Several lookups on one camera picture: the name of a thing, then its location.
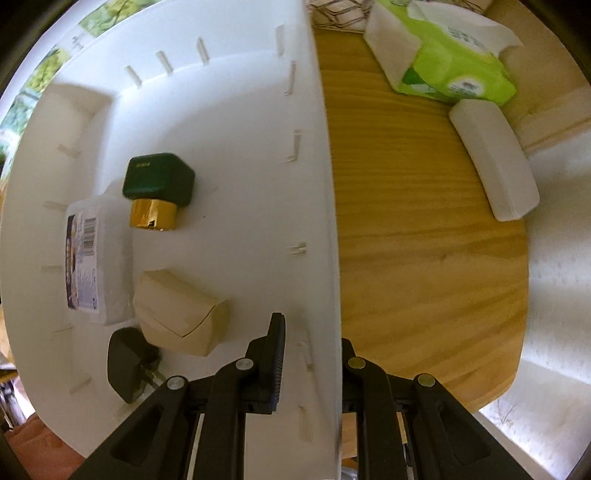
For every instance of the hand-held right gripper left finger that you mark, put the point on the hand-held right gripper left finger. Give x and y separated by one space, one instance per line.
277 364

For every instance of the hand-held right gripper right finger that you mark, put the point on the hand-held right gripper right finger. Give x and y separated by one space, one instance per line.
347 355

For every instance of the beige hexagonal box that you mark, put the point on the beige hexagonal box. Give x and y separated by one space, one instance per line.
175 309

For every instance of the black charger plug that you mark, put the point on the black charger plug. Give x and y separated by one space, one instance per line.
122 360

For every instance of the clear labelled plastic box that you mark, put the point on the clear labelled plastic box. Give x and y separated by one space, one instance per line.
106 258

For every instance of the green bottle with gold cap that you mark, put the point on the green bottle with gold cap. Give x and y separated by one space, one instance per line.
157 177

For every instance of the white plastic storage bin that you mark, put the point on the white plastic storage bin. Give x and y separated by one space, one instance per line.
221 138

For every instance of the white floral curtain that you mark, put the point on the white floral curtain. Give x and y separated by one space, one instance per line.
554 300

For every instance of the white glasses case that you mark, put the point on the white glasses case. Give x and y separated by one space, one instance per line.
498 161

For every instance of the person's pink fleece clothing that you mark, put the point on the person's pink fleece clothing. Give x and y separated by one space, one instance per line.
41 447

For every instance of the green tissue pack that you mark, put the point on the green tissue pack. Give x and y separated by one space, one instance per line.
443 60

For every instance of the wooden shelf unit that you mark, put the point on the wooden shelf unit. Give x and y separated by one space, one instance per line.
540 83

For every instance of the letter print canvas bag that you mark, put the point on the letter print canvas bag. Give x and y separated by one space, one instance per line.
341 14

